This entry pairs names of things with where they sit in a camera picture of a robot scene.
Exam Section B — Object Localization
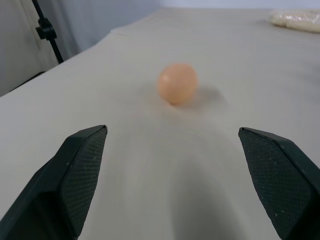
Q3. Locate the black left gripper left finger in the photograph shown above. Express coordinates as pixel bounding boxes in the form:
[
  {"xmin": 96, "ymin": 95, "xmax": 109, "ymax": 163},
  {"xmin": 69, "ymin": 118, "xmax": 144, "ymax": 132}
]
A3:
[{"xmin": 0, "ymin": 124, "xmax": 109, "ymax": 240}]

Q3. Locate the brown egg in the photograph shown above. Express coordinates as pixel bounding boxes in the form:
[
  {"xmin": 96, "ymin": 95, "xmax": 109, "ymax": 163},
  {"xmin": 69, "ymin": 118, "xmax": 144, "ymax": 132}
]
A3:
[{"xmin": 157, "ymin": 62, "xmax": 199, "ymax": 106}]

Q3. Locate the black tripod stand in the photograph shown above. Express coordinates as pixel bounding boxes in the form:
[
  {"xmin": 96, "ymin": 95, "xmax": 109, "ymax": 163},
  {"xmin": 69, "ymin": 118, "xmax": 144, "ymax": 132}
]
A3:
[{"xmin": 31, "ymin": 0, "xmax": 65, "ymax": 64}]

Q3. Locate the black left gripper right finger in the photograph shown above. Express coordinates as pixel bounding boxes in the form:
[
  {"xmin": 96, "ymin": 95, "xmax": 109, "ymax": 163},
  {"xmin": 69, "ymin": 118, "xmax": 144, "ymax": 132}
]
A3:
[{"xmin": 237, "ymin": 126, "xmax": 320, "ymax": 240}]

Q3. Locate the white plastic-wrapped package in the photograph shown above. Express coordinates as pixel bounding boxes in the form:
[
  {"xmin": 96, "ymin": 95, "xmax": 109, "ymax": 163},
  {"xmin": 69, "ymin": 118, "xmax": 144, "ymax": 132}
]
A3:
[{"xmin": 268, "ymin": 9, "xmax": 320, "ymax": 33}]

